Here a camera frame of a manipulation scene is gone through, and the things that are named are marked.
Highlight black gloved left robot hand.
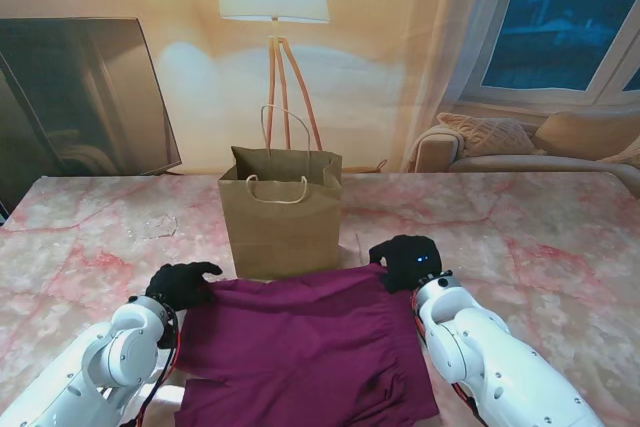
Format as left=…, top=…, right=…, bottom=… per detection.
left=145, top=261, right=224, bottom=312

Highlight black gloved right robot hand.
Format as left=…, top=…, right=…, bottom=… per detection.
left=368, top=234, right=444, bottom=294

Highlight kraft paper bag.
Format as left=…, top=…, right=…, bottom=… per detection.
left=217, top=104, right=344, bottom=282

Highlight magenta shorts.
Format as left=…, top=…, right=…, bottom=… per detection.
left=174, top=264, right=441, bottom=427

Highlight clear plastic film scrap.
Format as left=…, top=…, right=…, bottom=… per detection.
left=130, top=214, right=180, bottom=242

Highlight printed room scene backdrop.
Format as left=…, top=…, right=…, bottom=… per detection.
left=0, top=0, right=640, bottom=179

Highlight dark grey leaning panel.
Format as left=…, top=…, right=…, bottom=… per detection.
left=0, top=17, right=183, bottom=218

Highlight left arm red black cables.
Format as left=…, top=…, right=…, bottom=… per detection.
left=127, top=306, right=181, bottom=427

